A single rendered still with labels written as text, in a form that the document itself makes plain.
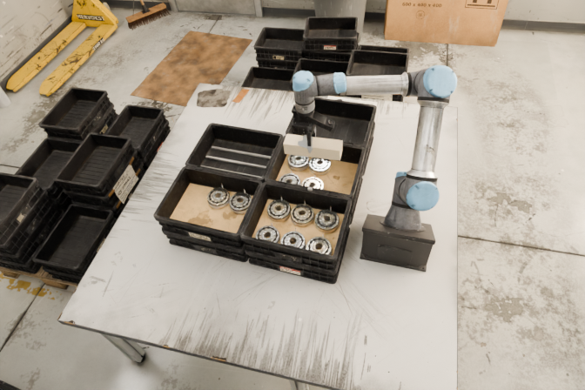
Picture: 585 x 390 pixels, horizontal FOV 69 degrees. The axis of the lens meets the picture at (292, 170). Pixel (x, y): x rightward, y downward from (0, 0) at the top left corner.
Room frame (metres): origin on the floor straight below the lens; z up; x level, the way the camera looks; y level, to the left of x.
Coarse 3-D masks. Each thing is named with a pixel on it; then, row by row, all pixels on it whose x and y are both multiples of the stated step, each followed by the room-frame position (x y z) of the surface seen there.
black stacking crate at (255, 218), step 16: (272, 192) 1.18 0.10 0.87; (288, 192) 1.16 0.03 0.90; (304, 192) 1.13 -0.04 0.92; (256, 208) 1.08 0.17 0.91; (320, 208) 1.10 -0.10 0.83; (336, 208) 1.07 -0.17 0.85; (256, 224) 1.05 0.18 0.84; (272, 256) 0.89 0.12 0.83; (288, 256) 0.87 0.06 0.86; (304, 256) 0.85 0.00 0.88
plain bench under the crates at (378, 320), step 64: (192, 128) 1.87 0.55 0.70; (256, 128) 1.80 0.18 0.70; (384, 128) 1.68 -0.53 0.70; (448, 128) 1.62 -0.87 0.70; (384, 192) 1.24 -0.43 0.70; (448, 192) 1.19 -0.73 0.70; (128, 256) 1.06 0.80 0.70; (192, 256) 1.02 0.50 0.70; (448, 256) 0.86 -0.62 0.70; (64, 320) 0.78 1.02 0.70; (128, 320) 0.75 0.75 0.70; (192, 320) 0.72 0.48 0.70; (256, 320) 0.68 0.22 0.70; (320, 320) 0.65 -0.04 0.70; (384, 320) 0.62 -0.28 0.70; (448, 320) 0.59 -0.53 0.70; (320, 384) 0.42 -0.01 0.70; (384, 384) 0.39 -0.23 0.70; (448, 384) 0.37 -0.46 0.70
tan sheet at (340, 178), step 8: (336, 160) 1.37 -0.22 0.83; (288, 168) 1.36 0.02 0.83; (336, 168) 1.32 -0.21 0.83; (344, 168) 1.31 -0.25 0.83; (352, 168) 1.31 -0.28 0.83; (280, 176) 1.31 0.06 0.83; (304, 176) 1.30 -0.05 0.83; (312, 176) 1.29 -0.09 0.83; (320, 176) 1.28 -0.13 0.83; (328, 176) 1.28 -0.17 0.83; (336, 176) 1.27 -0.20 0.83; (344, 176) 1.27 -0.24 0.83; (352, 176) 1.26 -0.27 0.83; (328, 184) 1.23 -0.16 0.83; (336, 184) 1.22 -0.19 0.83; (344, 184) 1.22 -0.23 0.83; (352, 184) 1.21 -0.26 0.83; (344, 192) 1.17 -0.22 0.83
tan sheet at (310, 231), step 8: (272, 200) 1.17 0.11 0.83; (264, 208) 1.14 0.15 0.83; (264, 216) 1.09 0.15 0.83; (264, 224) 1.05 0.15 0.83; (272, 224) 1.05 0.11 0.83; (280, 224) 1.04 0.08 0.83; (288, 224) 1.04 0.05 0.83; (312, 224) 1.02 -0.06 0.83; (280, 232) 1.00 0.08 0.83; (304, 232) 0.98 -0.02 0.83; (312, 232) 0.98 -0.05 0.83; (320, 232) 0.97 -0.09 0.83; (336, 232) 0.96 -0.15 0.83; (280, 240) 0.96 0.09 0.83; (336, 240) 0.93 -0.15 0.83; (320, 248) 0.90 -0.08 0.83
